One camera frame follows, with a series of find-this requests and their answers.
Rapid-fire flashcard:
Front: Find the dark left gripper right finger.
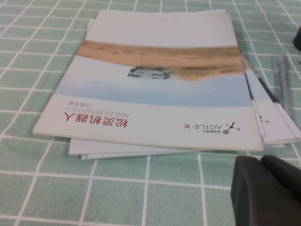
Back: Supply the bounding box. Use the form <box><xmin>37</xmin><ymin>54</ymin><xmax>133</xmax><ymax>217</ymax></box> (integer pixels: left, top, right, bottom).
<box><xmin>261</xmin><ymin>153</ymin><xmax>301</xmax><ymax>202</ymax></box>

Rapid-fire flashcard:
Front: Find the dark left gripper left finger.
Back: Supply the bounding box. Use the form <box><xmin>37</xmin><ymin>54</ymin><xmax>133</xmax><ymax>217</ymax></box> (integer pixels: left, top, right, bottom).
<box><xmin>230</xmin><ymin>154</ymin><xmax>301</xmax><ymax>226</ymax></box>

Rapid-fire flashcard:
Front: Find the grey pen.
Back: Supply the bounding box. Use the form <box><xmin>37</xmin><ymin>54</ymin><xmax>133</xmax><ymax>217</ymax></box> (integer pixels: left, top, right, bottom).
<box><xmin>272</xmin><ymin>54</ymin><xmax>294</xmax><ymax>119</ymax></box>

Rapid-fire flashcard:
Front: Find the black mesh pen holder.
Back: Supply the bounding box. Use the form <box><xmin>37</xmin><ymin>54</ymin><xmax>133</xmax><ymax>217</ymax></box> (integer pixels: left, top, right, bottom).
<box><xmin>292</xmin><ymin>26</ymin><xmax>301</xmax><ymax>52</ymax></box>

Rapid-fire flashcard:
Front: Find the white AgileX robotics brochure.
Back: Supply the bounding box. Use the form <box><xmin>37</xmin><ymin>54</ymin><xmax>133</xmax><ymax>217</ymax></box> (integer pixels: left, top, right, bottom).
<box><xmin>32</xmin><ymin>9</ymin><xmax>265</xmax><ymax>152</ymax></box>
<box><xmin>80</xmin><ymin>18</ymin><xmax>301</xmax><ymax>161</ymax></box>
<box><xmin>68</xmin><ymin>54</ymin><xmax>268</xmax><ymax>156</ymax></box>

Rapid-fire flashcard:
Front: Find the green checkered tablecloth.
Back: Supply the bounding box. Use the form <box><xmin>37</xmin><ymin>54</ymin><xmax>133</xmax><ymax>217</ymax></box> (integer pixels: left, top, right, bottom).
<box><xmin>0</xmin><ymin>0</ymin><xmax>301</xmax><ymax>226</ymax></box>

